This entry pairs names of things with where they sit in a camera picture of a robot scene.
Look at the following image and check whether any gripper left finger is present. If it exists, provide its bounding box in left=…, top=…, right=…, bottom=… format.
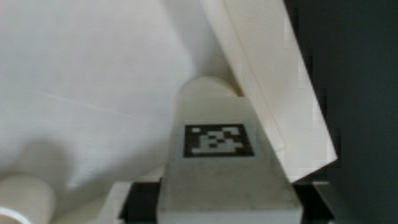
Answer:
left=119, top=182, right=160, bottom=224

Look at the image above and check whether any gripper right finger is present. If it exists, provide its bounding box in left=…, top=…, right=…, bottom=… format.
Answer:
left=293, top=181, right=350, bottom=224

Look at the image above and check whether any white table leg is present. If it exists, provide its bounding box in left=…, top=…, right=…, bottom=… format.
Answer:
left=156, top=76, right=304, bottom=224

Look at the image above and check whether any white square table top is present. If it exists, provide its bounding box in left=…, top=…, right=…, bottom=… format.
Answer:
left=0, top=0, right=338, bottom=224

